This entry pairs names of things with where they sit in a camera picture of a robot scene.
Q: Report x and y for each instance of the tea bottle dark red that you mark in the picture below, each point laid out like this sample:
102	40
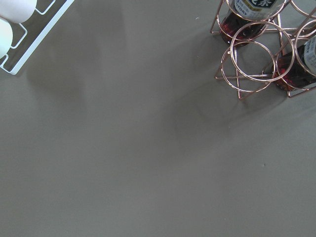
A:
243	12

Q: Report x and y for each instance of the tea bottle in rack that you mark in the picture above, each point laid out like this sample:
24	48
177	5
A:
297	77

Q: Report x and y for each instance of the pale green cup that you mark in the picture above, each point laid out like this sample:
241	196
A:
6	37

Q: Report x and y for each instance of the white cup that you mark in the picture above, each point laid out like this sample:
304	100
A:
17	11

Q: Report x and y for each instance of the copper wire bottle rack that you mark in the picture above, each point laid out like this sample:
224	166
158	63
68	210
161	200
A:
249	64

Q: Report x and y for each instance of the white wire cup rack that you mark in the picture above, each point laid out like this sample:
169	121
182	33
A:
28	35

